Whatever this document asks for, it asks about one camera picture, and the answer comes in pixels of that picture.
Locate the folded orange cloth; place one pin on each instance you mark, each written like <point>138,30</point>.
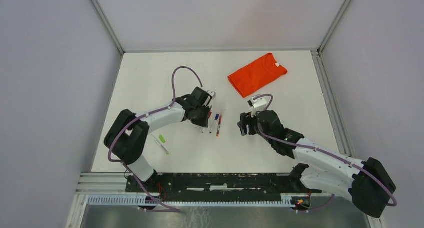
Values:
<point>254,76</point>

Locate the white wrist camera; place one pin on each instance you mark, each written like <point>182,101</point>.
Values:
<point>212,94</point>
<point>257,105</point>

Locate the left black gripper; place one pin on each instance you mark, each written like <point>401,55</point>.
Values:
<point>204,122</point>

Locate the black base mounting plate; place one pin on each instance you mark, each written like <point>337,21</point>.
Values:
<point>220,187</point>

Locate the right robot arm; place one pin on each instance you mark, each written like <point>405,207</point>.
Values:
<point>366,184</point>

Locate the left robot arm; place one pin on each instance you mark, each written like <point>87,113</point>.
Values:
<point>128,134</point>

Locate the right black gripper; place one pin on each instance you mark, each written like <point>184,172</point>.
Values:
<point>245,118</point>

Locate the thin blue-tip pen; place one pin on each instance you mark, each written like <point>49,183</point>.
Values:
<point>213,125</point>

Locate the green pen cap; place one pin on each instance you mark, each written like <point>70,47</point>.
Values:
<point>161,137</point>

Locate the thin green-tip pen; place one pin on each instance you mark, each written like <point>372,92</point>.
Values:
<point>160,144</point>

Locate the red orange pen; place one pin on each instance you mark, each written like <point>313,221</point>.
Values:
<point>219,124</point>

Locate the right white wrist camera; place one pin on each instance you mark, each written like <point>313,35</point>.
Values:
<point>257,105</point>

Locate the white slotted cable duct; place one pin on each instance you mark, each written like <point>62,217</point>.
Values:
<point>146,201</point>

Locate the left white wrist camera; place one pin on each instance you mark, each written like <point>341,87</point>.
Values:
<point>212,94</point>

